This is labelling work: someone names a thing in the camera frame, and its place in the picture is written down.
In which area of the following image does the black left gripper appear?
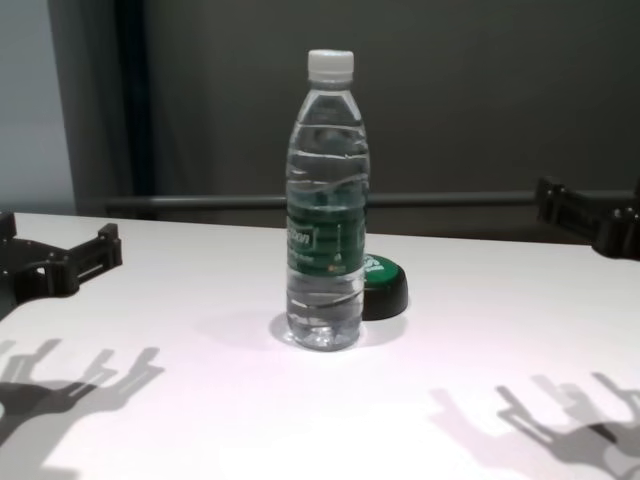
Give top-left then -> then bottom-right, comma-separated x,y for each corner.
0,210 -> 124,321

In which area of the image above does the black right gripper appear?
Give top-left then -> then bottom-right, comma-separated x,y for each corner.
534,175 -> 640,261

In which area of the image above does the clear water bottle green label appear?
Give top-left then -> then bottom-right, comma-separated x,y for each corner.
283,49 -> 372,353

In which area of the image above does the green buzzer button black base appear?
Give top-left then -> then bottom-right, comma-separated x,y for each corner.
360,253 -> 409,321

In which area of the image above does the grey horizontal rail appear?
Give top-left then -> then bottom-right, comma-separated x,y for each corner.
104,192 -> 544,211

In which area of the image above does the dark vertical post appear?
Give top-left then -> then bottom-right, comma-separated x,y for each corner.
113,0 -> 154,221

